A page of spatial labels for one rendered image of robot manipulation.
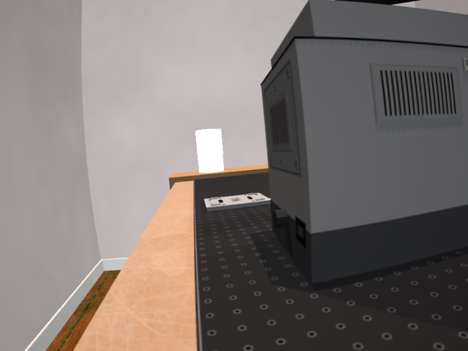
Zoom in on dark grey machine housing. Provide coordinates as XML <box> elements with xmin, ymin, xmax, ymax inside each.
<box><xmin>260</xmin><ymin>0</ymin><xmax>468</xmax><ymax>283</ymax></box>

